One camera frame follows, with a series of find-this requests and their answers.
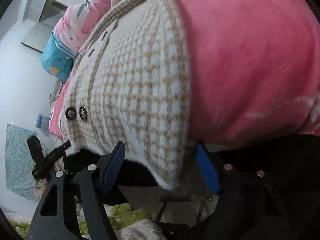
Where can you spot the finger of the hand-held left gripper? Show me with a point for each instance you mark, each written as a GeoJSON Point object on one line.
{"type": "Point", "coordinates": [58, 152]}

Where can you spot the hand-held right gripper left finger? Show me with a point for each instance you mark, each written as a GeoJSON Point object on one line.
{"type": "Point", "coordinates": [112, 170]}

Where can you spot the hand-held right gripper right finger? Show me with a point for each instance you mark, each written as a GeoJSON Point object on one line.
{"type": "Point", "coordinates": [207, 170]}

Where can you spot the beige white houndstooth coat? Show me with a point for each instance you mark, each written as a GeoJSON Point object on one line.
{"type": "Point", "coordinates": [140, 92]}

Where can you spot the blue grey printed sheet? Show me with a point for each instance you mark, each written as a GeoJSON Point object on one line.
{"type": "Point", "coordinates": [17, 160]}

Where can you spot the person's black pants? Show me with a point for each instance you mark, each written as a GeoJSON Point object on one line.
{"type": "Point", "coordinates": [137, 173]}

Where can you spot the blue packet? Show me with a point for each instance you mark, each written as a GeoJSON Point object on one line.
{"type": "Point", "coordinates": [43, 122]}

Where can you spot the person's green white fluffy clothing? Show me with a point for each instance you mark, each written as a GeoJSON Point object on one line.
{"type": "Point", "coordinates": [130, 215]}

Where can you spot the pink floral blanket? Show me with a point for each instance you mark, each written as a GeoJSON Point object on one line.
{"type": "Point", "coordinates": [250, 67]}

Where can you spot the white cabinet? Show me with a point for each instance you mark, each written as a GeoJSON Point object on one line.
{"type": "Point", "coordinates": [37, 35]}

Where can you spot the pink and blue printed quilt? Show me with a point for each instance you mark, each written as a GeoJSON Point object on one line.
{"type": "Point", "coordinates": [72, 30]}

